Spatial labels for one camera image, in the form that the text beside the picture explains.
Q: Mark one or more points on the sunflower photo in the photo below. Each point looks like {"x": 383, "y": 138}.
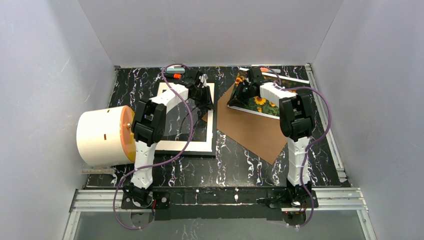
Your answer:
{"x": 261, "y": 106}

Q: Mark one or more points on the white mat board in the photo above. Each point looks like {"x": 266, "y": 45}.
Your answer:
{"x": 208, "y": 132}

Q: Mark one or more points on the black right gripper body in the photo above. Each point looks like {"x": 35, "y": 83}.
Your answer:
{"x": 242, "y": 92}

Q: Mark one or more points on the wooden ruler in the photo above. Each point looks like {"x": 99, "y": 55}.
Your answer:
{"x": 98, "y": 171}

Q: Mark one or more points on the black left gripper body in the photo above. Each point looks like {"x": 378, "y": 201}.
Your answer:
{"x": 204, "y": 93}

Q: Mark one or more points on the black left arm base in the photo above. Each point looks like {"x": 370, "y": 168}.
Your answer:
{"x": 139, "y": 198}

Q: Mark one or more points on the aluminium rail frame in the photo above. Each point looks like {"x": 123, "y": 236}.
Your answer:
{"x": 97, "y": 215}

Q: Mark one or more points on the orange white marker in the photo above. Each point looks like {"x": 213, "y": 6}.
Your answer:
{"x": 271, "y": 70}

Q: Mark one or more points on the black picture frame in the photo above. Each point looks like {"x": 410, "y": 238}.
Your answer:
{"x": 185, "y": 154}

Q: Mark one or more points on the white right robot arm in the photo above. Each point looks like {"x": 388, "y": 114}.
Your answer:
{"x": 295, "y": 119}

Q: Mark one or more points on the black orange marker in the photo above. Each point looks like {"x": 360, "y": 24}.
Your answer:
{"x": 173, "y": 75}

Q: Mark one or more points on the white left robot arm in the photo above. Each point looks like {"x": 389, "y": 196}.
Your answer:
{"x": 149, "y": 122}

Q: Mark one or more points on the brown backing board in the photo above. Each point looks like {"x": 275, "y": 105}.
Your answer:
{"x": 259, "y": 134}

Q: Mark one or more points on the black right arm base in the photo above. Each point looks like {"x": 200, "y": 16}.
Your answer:
{"x": 290, "y": 197}

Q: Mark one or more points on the white cylinder orange lid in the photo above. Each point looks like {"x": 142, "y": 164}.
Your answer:
{"x": 104, "y": 137}

